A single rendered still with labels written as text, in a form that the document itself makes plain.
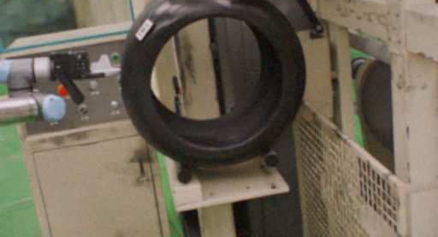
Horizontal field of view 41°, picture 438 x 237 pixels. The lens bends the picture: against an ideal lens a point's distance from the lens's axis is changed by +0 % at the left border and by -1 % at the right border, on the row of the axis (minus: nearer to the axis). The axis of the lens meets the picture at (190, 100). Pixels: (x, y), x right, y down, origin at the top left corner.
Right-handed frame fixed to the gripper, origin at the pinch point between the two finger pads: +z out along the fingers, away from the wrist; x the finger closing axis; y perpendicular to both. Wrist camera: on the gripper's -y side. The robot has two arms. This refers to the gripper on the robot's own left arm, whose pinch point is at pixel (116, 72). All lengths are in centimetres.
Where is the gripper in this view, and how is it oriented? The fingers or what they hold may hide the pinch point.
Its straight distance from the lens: 182.1
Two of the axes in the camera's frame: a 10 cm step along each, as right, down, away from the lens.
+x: -1.2, -2.7, 9.5
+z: 9.9, -0.6, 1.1
